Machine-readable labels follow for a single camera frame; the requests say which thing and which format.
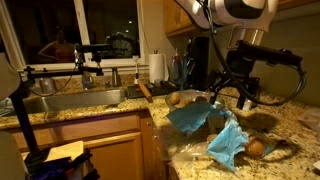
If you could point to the wooden lower cabinet door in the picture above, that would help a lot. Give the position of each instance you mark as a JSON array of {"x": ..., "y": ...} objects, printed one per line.
[{"x": 116, "y": 158}]

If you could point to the wooden drawer front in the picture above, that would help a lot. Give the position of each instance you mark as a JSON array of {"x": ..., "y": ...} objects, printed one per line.
[{"x": 83, "y": 128}]

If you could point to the black drying mat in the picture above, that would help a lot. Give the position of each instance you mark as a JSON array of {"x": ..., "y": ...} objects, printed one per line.
[{"x": 163, "y": 89}]

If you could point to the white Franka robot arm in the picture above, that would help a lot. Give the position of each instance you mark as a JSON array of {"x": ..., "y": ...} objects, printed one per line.
[{"x": 233, "y": 13}]

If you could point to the white framed kitchen window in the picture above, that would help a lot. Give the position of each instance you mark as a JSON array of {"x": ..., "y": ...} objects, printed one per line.
[{"x": 50, "y": 30}]

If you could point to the stainless steel sink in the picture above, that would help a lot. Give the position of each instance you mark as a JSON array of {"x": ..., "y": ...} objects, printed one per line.
[{"x": 76, "y": 100}]

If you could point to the black stand pole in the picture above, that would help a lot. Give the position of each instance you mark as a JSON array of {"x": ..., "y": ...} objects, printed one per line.
[{"x": 23, "y": 123}]

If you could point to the steel cup by sink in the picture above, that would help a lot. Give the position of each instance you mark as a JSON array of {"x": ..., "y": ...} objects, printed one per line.
[{"x": 48, "y": 85}]

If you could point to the white paper towel roll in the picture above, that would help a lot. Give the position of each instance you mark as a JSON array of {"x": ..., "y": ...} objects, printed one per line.
[{"x": 157, "y": 66}]

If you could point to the wooden upper cabinet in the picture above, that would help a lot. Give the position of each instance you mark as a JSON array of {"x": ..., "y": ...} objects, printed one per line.
[{"x": 175, "y": 20}]

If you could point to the wooden rolling pin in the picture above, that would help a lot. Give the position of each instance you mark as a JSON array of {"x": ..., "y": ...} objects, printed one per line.
[{"x": 145, "y": 91}]

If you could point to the white plastic bag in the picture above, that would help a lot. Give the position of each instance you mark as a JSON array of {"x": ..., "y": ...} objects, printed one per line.
[{"x": 310, "y": 120}]

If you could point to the blue black clamp pile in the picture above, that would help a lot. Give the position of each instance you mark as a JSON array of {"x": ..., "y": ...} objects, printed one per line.
[{"x": 60, "y": 168}]

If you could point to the soap dispenser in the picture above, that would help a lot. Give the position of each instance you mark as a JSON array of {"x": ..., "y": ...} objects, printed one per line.
[{"x": 87, "y": 80}]

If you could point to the white rounded cover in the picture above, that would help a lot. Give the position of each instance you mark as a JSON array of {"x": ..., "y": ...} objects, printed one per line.
[{"x": 8, "y": 76}]

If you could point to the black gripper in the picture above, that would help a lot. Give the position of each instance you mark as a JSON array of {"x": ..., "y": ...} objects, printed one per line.
[{"x": 243, "y": 80}]

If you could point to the white appliance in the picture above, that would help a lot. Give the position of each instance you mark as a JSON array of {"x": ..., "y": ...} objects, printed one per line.
[{"x": 10, "y": 156}]

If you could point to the steel faucet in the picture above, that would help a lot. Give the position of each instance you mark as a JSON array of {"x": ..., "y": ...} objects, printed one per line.
[{"x": 116, "y": 77}]

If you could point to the black coffee maker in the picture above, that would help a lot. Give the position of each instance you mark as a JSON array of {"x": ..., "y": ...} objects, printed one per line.
[{"x": 198, "y": 63}]

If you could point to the white dish brush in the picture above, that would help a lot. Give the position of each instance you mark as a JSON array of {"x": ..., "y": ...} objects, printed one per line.
[{"x": 136, "y": 70}]

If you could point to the clear glass bowl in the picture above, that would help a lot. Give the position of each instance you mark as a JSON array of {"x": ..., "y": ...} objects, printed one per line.
[{"x": 170, "y": 103}]

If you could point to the light wooden board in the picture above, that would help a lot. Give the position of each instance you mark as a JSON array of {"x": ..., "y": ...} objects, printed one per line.
[{"x": 63, "y": 150}]

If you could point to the black stereo camera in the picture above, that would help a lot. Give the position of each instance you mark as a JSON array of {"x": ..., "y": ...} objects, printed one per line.
[{"x": 95, "y": 48}]

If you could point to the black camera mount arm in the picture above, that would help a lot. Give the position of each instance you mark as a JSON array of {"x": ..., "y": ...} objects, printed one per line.
[{"x": 60, "y": 73}]

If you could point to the blue clear plastic potato bag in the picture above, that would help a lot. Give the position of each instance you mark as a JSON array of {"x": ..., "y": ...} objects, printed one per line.
[{"x": 226, "y": 143}]

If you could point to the blue spray bottle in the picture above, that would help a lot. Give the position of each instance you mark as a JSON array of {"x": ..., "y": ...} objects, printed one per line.
[{"x": 178, "y": 68}]

